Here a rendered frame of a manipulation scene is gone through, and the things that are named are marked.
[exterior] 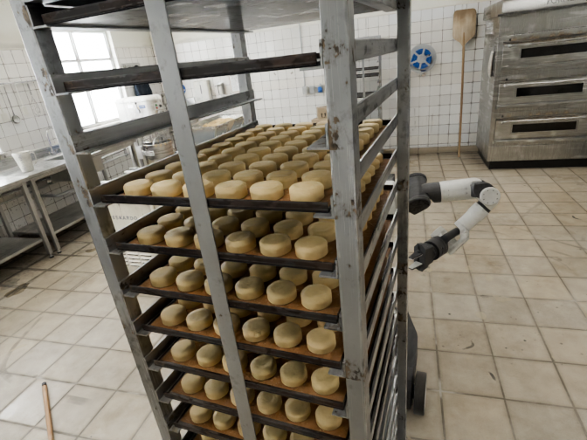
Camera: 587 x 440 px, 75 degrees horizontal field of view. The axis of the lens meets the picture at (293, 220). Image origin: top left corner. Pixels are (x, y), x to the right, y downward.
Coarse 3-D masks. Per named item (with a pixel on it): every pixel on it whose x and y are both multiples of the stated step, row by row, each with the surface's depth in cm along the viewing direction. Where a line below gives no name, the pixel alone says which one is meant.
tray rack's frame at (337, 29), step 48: (48, 0) 53; (96, 0) 63; (144, 0) 47; (336, 0) 39; (48, 48) 56; (336, 48) 41; (48, 96) 58; (336, 96) 43; (192, 144) 53; (336, 144) 45; (192, 192) 56; (336, 192) 47; (96, 240) 68; (336, 240) 50; (144, 336) 77; (144, 384) 81; (240, 384) 71
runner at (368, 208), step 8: (392, 160) 96; (384, 168) 87; (384, 176) 86; (376, 184) 78; (376, 192) 77; (368, 200) 70; (376, 200) 78; (368, 208) 70; (368, 216) 70; (336, 264) 52; (328, 272) 54; (336, 272) 52
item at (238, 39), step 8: (232, 40) 107; (240, 40) 106; (232, 48) 108; (240, 48) 107; (240, 56) 108; (240, 80) 111; (248, 80) 111; (240, 88) 112; (248, 88) 112; (248, 104) 113; (248, 112) 114; (248, 120) 115
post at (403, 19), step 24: (408, 0) 88; (408, 24) 90; (408, 48) 92; (408, 72) 94; (408, 96) 96; (408, 120) 99; (408, 144) 101; (408, 168) 104; (408, 192) 107; (408, 216) 111; (408, 240) 115
